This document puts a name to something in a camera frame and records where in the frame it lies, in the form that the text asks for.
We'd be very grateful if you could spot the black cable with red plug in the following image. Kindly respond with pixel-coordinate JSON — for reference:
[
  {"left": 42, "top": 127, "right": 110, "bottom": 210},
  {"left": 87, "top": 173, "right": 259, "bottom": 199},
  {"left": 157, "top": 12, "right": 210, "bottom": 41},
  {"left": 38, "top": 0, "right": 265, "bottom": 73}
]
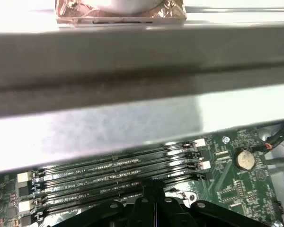
[{"left": 257, "top": 127, "right": 284, "bottom": 152}]

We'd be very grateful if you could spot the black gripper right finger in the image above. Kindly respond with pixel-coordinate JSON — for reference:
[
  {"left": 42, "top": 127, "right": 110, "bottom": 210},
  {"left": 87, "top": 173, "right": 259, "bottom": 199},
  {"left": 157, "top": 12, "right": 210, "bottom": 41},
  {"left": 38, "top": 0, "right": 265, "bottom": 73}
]
[{"left": 157, "top": 181, "right": 284, "bottom": 227}]

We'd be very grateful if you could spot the open black PC case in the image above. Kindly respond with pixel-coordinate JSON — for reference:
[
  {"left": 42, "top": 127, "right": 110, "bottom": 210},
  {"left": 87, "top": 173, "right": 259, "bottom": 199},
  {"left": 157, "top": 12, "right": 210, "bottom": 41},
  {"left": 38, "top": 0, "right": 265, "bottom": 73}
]
[{"left": 0, "top": 4, "right": 284, "bottom": 177}]

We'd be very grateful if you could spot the green motherboard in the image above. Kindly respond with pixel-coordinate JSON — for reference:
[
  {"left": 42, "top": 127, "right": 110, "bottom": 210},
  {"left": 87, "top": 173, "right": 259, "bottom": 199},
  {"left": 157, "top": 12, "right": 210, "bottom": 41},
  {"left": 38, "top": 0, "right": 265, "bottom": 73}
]
[{"left": 0, "top": 127, "right": 284, "bottom": 227}]

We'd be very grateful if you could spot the silver coin battery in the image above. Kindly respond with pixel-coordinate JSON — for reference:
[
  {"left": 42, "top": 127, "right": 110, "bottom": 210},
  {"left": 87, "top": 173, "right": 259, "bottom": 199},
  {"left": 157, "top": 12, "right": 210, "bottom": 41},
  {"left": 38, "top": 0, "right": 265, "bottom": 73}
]
[{"left": 234, "top": 148, "right": 256, "bottom": 170}]

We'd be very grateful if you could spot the RAM slot with white latches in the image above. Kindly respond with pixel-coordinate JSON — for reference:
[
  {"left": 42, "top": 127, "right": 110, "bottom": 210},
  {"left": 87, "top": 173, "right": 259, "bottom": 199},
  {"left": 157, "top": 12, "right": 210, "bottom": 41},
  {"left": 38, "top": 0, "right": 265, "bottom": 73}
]
[
  {"left": 18, "top": 160, "right": 211, "bottom": 212},
  {"left": 17, "top": 138, "right": 206, "bottom": 184}
]

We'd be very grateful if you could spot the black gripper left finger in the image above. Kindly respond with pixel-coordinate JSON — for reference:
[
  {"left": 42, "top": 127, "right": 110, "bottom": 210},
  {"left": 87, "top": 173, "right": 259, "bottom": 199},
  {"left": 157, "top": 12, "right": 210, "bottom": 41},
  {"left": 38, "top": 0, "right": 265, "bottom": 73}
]
[{"left": 41, "top": 181, "right": 158, "bottom": 227}]

